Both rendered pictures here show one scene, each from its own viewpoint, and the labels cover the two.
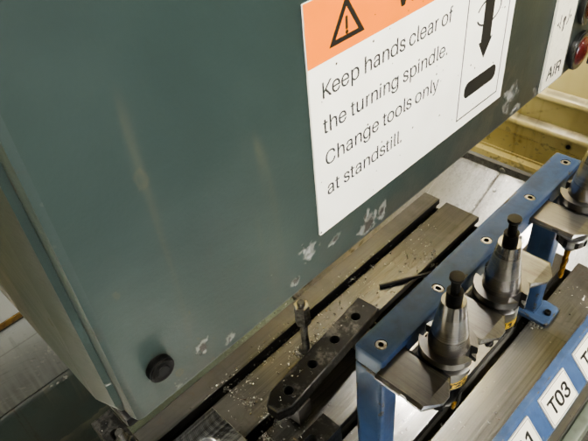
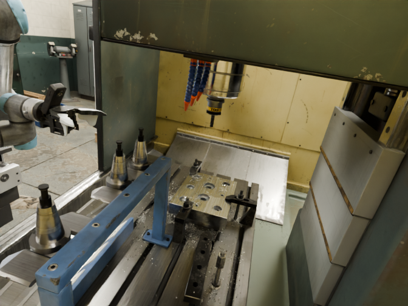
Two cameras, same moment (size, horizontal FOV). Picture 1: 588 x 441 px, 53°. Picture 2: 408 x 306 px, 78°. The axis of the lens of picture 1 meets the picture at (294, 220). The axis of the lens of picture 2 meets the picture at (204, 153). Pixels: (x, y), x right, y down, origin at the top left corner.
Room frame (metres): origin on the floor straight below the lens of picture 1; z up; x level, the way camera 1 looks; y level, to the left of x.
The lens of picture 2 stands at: (1.01, -0.41, 1.57)
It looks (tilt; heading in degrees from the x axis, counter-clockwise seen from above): 24 degrees down; 142
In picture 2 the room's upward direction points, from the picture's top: 9 degrees clockwise
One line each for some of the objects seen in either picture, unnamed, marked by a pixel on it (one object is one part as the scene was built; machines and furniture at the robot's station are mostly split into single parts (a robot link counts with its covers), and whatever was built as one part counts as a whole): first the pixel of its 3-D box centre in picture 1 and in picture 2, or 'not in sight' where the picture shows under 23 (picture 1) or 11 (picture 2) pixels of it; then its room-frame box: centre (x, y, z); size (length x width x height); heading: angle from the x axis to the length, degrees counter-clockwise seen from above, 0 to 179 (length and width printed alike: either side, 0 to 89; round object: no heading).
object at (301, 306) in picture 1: (304, 326); (218, 268); (0.64, 0.00, 0.96); 0.03 x 0.03 x 0.13
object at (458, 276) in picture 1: (455, 288); (141, 134); (0.39, -0.15, 1.31); 0.02 x 0.02 x 0.03
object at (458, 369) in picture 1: (447, 347); (139, 165); (0.39, -0.15, 1.21); 0.06 x 0.06 x 0.03
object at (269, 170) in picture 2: not in sight; (220, 177); (-0.08, 0.61, 0.75); 0.89 x 0.67 x 0.26; 41
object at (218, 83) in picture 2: not in sight; (219, 73); (0.36, 0.11, 1.48); 0.16 x 0.16 x 0.12
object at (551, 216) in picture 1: (563, 221); (73, 223); (0.57, -0.36, 1.21); 0.07 x 0.05 x 0.01; 41
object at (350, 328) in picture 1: (325, 362); (200, 266); (0.58, -0.02, 0.93); 0.26 x 0.05 x 0.06; 136
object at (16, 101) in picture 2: not in sight; (19, 106); (-0.04, -0.42, 1.28); 0.11 x 0.08 x 0.09; 39
